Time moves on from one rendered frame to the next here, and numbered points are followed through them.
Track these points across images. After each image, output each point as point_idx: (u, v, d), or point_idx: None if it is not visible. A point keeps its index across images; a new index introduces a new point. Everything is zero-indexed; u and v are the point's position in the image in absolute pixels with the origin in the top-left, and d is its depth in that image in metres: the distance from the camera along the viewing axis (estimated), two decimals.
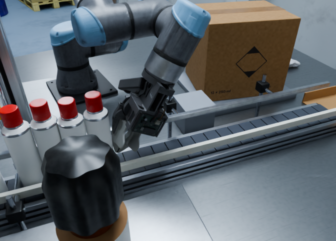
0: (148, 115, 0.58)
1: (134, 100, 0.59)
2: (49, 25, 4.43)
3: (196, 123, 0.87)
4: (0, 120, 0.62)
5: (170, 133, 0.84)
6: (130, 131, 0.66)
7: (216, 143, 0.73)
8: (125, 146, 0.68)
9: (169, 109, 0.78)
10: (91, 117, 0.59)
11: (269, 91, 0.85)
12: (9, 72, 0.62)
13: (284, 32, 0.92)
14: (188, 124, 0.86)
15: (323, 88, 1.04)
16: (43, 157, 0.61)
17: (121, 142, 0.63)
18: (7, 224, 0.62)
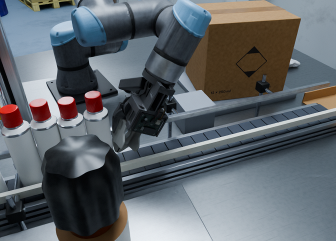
0: (148, 115, 0.58)
1: (135, 99, 0.59)
2: (49, 25, 4.43)
3: (196, 123, 0.87)
4: (0, 120, 0.62)
5: (170, 133, 0.84)
6: (130, 131, 0.66)
7: (216, 143, 0.73)
8: (125, 146, 0.68)
9: (169, 109, 0.78)
10: (91, 117, 0.59)
11: (269, 91, 0.85)
12: (9, 72, 0.62)
13: (284, 32, 0.92)
14: (188, 124, 0.86)
15: (323, 88, 1.04)
16: (43, 157, 0.61)
17: (121, 142, 0.63)
18: (7, 224, 0.62)
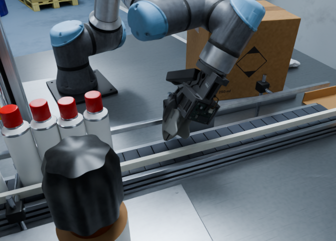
0: (203, 104, 0.62)
1: (189, 89, 0.63)
2: (49, 25, 4.43)
3: (196, 123, 0.87)
4: (0, 120, 0.62)
5: None
6: (180, 120, 0.70)
7: (216, 143, 0.73)
8: None
9: None
10: (91, 117, 0.59)
11: (269, 91, 0.85)
12: (9, 72, 0.62)
13: (284, 32, 0.92)
14: None
15: (323, 88, 1.04)
16: (43, 157, 0.61)
17: (173, 130, 0.66)
18: (7, 224, 0.62)
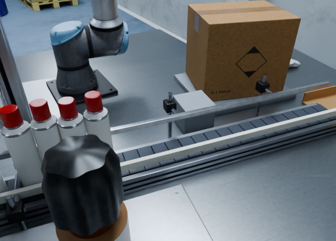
0: None
1: None
2: (49, 25, 4.43)
3: (196, 123, 0.87)
4: (0, 120, 0.62)
5: (170, 133, 0.84)
6: None
7: (216, 143, 0.73)
8: None
9: (169, 109, 0.78)
10: (91, 117, 0.59)
11: (269, 91, 0.85)
12: (9, 72, 0.62)
13: (284, 32, 0.92)
14: (188, 124, 0.86)
15: (323, 88, 1.04)
16: (43, 157, 0.61)
17: None
18: (7, 224, 0.62)
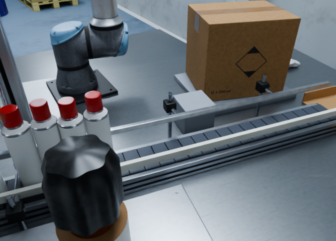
0: None
1: None
2: (49, 25, 4.43)
3: (196, 123, 0.87)
4: (0, 120, 0.62)
5: (170, 133, 0.84)
6: None
7: (216, 143, 0.73)
8: None
9: (169, 109, 0.78)
10: (91, 117, 0.59)
11: (269, 91, 0.85)
12: (9, 72, 0.62)
13: (284, 32, 0.92)
14: (188, 124, 0.86)
15: (323, 88, 1.04)
16: (43, 157, 0.61)
17: None
18: (7, 224, 0.62)
